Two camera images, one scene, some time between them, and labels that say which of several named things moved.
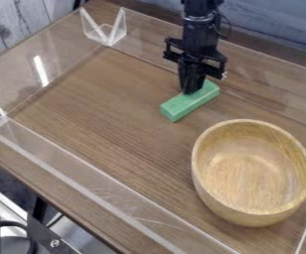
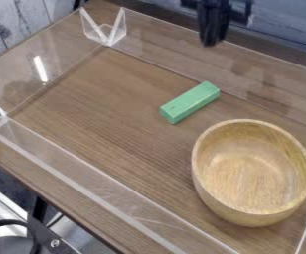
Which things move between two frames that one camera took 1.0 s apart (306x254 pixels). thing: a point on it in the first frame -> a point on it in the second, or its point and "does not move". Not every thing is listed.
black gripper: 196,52 -> 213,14
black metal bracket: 44,239 does not move
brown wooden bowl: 251,172 does not move
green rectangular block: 185,103 does not move
